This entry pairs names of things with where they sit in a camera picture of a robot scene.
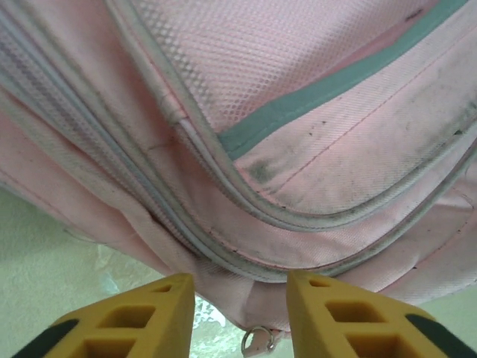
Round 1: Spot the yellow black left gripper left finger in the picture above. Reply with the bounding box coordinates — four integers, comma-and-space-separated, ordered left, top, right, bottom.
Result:
14, 272, 195, 358

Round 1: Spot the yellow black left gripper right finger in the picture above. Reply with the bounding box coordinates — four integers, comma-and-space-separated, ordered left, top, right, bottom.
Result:
285, 270, 477, 358

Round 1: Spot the pink student backpack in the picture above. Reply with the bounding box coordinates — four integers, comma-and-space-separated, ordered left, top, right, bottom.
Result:
0, 0, 477, 354

